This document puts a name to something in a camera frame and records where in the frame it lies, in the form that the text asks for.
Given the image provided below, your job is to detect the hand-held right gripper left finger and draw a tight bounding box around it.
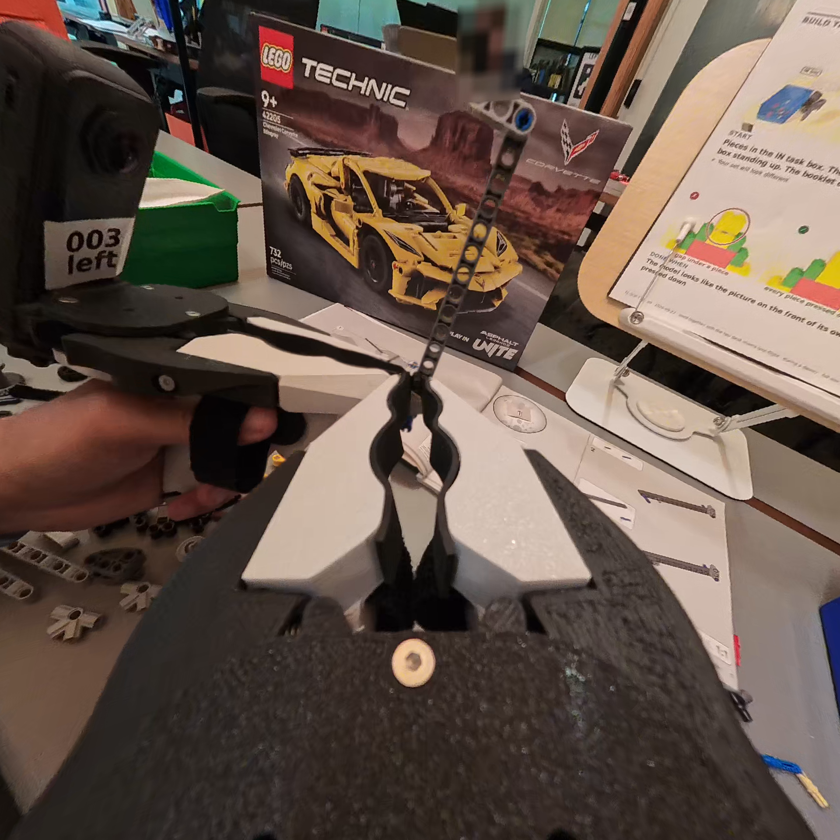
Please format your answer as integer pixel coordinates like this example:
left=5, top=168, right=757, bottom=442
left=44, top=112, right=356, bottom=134
left=241, top=376, right=408, bottom=627

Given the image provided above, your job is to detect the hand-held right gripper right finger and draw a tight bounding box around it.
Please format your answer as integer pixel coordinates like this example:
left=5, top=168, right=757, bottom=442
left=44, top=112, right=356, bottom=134
left=420, top=386, right=593, bottom=611

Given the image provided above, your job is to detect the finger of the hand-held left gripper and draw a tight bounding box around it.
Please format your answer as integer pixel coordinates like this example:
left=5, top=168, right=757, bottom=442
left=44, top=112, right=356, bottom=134
left=228, top=314, right=404, bottom=376
left=177, top=333, right=408, bottom=416

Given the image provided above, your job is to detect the long grey lego beam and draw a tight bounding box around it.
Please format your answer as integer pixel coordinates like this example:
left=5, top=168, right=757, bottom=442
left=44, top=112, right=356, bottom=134
left=419, top=130, right=527, bottom=380

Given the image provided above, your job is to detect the light grey lego connector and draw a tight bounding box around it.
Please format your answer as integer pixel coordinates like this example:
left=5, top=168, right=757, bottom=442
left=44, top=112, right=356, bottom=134
left=469, top=98, right=536, bottom=137

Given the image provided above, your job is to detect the pile of small lego pieces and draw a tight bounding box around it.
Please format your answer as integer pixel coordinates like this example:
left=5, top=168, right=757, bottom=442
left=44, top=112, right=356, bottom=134
left=727, top=632, right=832, bottom=809

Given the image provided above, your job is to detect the lego instruction booklet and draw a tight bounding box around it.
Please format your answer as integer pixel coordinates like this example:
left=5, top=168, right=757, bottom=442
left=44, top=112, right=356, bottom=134
left=298, top=302, right=740, bottom=688

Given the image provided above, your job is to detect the pile of black lego pieces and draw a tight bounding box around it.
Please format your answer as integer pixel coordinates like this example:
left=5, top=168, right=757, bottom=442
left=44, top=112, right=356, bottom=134
left=91, top=492, right=245, bottom=540

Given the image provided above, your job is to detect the grey cross lego piece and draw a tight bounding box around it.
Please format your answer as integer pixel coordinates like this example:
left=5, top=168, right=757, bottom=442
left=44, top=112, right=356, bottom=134
left=45, top=603, right=105, bottom=643
left=119, top=580, right=162, bottom=613

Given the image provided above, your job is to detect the lego set box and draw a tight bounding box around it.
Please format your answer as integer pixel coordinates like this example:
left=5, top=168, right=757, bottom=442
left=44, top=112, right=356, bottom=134
left=251, top=12, right=635, bottom=373

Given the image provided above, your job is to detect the light grey lego liftarm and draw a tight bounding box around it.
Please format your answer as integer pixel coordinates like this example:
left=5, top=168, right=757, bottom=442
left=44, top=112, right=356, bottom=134
left=0, top=539, right=91, bottom=584

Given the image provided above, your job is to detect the person's left hand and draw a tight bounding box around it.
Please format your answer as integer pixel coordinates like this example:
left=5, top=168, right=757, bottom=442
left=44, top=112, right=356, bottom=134
left=0, top=379, right=280, bottom=534

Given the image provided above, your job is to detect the green plastic bin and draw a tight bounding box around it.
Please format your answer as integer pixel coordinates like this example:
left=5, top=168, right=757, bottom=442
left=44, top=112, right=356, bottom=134
left=121, top=150, right=241, bottom=291

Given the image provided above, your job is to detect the red felt bag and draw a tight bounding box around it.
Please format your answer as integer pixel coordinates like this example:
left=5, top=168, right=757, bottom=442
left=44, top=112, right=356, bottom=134
left=0, top=0, right=71, bottom=42

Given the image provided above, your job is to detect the black metal pole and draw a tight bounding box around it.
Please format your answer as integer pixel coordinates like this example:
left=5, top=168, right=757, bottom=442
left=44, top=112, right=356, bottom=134
left=168, top=0, right=206, bottom=150

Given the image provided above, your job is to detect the dark office chair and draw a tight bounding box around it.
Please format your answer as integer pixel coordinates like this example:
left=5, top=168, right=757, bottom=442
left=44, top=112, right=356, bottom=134
left=196, top=0, right=265, bottom=179

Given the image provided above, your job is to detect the wooden book stand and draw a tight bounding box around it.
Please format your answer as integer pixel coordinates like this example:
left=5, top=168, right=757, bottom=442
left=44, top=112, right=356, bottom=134
left=564, top=37, right=840, bottom=502

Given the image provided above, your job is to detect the blue plastic bin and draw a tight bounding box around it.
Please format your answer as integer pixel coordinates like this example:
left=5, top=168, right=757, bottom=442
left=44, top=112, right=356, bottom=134
left=818, top=595, right=840, bottom=718

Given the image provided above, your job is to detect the printed instruction sheet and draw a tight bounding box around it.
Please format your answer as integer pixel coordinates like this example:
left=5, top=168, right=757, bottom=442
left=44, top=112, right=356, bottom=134
left=608, top=0, right=840, bottom=389

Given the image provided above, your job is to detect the dark grey lego frame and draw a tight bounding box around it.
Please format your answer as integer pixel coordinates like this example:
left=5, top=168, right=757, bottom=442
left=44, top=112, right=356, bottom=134
left=83, top=547, right=149, bottom=584

